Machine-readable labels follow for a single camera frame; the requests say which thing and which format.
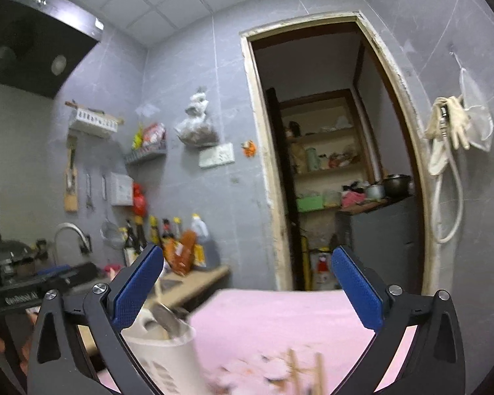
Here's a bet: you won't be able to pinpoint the wooden door frame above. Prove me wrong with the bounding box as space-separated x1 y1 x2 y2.
238 10 442 296

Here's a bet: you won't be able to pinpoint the wooden chopstick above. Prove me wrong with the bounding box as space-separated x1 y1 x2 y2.
286 348 303 395
312 353 327 395

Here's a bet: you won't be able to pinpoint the pink rag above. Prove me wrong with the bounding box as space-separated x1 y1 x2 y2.
340 191 367 209

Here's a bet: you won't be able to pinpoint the white wall basket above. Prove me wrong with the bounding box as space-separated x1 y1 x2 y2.
67 100 124 139

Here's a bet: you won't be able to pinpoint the kitchen knife on wooden holder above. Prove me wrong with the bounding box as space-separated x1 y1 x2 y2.
63 133 80 214

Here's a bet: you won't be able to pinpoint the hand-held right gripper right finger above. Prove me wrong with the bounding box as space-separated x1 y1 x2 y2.
331 245 466 395

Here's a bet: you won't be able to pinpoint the grey low cabinet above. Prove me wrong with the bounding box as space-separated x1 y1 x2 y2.
336 195 427 294

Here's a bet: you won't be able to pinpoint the pink table cloth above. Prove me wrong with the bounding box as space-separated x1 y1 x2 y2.
94 288 421 395

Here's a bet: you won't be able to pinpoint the white wall box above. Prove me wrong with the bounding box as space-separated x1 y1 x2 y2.
109 171 133 207

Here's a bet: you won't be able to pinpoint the red snack packet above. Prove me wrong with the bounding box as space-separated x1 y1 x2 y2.
142 122 167 148

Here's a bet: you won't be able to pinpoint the hanging wire strainer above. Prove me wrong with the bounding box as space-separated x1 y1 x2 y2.
99 218 126 250

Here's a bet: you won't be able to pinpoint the dark sauce bottle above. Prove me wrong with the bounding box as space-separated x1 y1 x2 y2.
123 218 137 267
134 216 147 252

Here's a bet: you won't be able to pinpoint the green box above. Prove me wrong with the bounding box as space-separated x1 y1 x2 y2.
296 195 325 213

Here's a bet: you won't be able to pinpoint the white plastic utensil holder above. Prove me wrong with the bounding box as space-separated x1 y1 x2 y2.
121 271 209 395

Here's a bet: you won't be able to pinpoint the black range hood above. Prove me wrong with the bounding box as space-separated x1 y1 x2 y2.
0 0 105 100

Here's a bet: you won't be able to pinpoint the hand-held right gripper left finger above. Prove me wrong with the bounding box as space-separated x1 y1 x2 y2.
27 244 166 395

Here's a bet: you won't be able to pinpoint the dark cooking pot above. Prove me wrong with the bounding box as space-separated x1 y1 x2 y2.
382 173 413 198

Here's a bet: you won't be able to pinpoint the grey wall shelf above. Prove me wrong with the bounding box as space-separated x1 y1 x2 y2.
124 147 168 166

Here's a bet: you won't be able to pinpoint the wooden shelf cabinet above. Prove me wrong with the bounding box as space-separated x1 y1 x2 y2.
277 88 380 215

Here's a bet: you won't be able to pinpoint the white mesh bag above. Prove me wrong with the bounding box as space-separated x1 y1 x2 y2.
450 52 494 153

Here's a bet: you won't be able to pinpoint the metal spoon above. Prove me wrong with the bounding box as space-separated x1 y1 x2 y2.
153 302 187 335

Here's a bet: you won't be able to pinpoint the cream rubber gloves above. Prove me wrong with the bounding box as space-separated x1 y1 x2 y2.
424 95 473 176

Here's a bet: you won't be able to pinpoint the small metal pot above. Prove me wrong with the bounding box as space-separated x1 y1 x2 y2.
364 183 386 201

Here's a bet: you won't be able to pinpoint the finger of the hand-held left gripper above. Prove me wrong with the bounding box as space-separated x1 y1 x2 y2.
35 265 73 277
45 262 100 295

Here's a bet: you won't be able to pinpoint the clear hanging plastic bag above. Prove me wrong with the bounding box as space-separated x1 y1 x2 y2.
174 86 220 148

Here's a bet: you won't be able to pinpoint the red plastic bag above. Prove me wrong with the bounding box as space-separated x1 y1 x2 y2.
131 183 147 217

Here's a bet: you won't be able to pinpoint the orange seasoning packet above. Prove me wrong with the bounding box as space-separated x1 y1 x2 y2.
164 230 199 277

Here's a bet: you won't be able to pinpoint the metal faucet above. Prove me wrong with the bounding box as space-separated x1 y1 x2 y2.
52 222 92 267

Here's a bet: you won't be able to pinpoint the yellow cap sauce bottle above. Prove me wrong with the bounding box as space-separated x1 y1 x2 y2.
148 215 162 248

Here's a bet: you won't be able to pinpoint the white wall socket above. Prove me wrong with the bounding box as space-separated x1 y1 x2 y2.
198 142 236 169

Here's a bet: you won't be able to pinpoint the white hose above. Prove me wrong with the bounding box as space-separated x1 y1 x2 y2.
425 96 464 244

